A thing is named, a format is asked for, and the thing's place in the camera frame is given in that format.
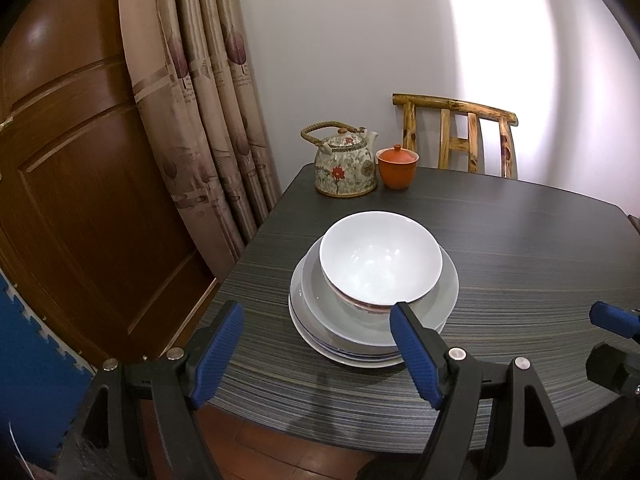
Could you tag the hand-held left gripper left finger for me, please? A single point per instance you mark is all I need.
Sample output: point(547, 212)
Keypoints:
point(215, 355)

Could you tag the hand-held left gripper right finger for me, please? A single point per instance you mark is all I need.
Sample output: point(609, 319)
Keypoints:
point(417, 360)

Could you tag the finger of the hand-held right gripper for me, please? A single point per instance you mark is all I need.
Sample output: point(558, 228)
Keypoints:
point(612, 367)
point(612, 317)

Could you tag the medium floral plate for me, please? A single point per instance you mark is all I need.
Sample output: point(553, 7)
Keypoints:
point(451, 285)

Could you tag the small pink floral bowl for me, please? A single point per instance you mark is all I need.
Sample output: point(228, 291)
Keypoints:
point(380, 255)

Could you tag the small deep floral plate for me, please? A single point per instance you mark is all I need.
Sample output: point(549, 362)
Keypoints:
point(320, 305)

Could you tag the blue foam puzzle mat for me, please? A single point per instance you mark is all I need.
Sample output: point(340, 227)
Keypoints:
point(30, 360)

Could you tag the orange lidded cup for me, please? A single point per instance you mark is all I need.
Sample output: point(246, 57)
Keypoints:
point(397, 172)

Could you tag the floral ceramic teapot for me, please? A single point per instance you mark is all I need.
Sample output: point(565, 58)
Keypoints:
point(345, 175)

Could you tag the brown wooden door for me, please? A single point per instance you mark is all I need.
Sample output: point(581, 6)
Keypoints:
point(75, 185)

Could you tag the wooden chair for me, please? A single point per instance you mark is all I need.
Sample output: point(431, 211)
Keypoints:
point(450, 105)

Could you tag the beige patterned curtain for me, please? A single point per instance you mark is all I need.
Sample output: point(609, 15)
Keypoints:
point(200, 85)

